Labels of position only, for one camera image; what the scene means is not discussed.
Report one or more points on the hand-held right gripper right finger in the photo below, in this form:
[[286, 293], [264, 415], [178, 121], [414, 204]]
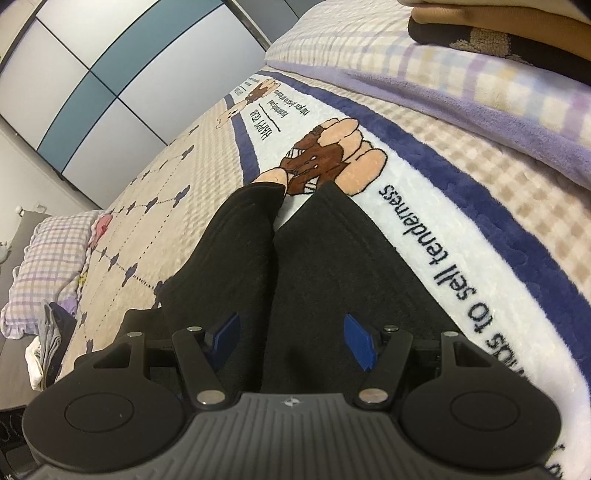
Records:
[[360, 344]]

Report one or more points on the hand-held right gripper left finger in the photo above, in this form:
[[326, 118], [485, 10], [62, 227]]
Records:
[[228, 337]]

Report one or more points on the black pants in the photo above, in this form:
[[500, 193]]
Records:
[[314, 277]]

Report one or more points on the stack of folded clothes far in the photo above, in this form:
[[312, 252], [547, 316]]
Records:
[[508, 23]]

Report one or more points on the small yellow item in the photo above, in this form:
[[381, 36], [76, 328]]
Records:
[[83, 279]]

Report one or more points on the purple cloth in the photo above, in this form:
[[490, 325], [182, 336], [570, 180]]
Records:
[[69, 304]]

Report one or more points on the navy folded garment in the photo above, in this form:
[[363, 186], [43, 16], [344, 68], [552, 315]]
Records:
[[64, 332]]

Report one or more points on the pink cloth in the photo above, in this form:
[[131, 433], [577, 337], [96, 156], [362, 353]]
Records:
[[102, 226]]

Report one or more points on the light grey knit garment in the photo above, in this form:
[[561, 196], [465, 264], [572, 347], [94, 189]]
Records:
[[51, 341]]

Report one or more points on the purple plaid pillow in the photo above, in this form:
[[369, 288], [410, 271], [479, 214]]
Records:
[[46, 267]]

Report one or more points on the white folded garment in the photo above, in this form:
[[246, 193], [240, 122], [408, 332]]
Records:
[[34, 369]]

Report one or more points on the grey headboard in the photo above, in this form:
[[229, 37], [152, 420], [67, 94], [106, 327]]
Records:
[[18, 235]]

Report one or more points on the white and teal wardrobe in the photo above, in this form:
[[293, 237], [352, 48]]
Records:
[[138, 69]]

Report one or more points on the purple plaid quilt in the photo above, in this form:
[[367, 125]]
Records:
[[461, 64]]

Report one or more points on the dark brown folded garment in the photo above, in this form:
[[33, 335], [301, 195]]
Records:
[[434, 34]]

